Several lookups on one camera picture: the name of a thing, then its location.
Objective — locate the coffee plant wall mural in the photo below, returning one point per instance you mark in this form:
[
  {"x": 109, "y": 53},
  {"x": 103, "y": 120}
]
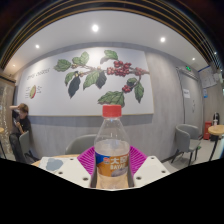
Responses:
[{"x": 50, "y": 96}]

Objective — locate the white wall notice board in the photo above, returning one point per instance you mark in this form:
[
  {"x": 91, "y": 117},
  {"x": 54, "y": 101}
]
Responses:
[{"x": 207, "y": 78}]

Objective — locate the green exit sign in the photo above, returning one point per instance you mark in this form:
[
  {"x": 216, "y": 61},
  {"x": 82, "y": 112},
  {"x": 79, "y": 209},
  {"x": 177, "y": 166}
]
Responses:
[{"x": 188, "y": 68}]

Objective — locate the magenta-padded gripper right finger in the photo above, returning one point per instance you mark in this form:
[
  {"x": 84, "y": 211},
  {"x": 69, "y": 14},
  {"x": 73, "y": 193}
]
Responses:
[{"x": 150, "y": 171}]

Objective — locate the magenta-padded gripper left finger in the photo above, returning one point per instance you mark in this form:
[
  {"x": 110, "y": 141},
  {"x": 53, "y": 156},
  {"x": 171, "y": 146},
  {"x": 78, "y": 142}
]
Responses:
[{"x": 71, "y": 171}]

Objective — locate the clear red-capped water bottle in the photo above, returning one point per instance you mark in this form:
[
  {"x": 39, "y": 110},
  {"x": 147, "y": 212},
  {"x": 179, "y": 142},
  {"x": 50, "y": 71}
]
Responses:
[{"x": 111, "y": 150}]

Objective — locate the white paper door notice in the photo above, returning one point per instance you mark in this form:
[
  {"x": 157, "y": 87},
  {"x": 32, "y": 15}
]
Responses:
[{"x": 186, "y": 93}]

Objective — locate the grey upholstered chair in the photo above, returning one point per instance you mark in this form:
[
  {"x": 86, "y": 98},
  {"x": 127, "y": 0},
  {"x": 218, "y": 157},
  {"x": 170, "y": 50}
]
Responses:
[
  {"x": 185, "y": 136},
  {"x": 25, "y": 141},
  {"x": 80, "y": 143}
]

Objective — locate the wooden framed glass partition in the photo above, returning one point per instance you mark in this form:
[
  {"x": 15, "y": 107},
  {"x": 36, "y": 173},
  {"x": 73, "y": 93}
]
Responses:
[{"x": 6, "y": 110}]

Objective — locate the grey door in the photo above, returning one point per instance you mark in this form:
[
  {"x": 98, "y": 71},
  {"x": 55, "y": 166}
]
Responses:
[{"x": 193, "y": 113}]

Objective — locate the red extinguisher box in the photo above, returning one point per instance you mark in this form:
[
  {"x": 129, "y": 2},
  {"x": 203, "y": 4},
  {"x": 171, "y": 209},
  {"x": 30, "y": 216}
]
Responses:
[{"x": 207, "y": 130}]

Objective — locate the round recessed ceiling lights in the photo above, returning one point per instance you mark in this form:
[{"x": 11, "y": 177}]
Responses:
[{"x": 95, "y": 28}]

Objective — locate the round wooden side table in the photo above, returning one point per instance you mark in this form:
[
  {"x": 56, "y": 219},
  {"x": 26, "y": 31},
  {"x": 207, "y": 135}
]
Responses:
[
  {"x": 216, "y": 130},
  {"x": 1, "y": 130}
]

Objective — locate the person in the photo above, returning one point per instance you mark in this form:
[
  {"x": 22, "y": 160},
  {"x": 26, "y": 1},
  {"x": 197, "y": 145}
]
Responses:
[{"x": 21, "y": 125}]

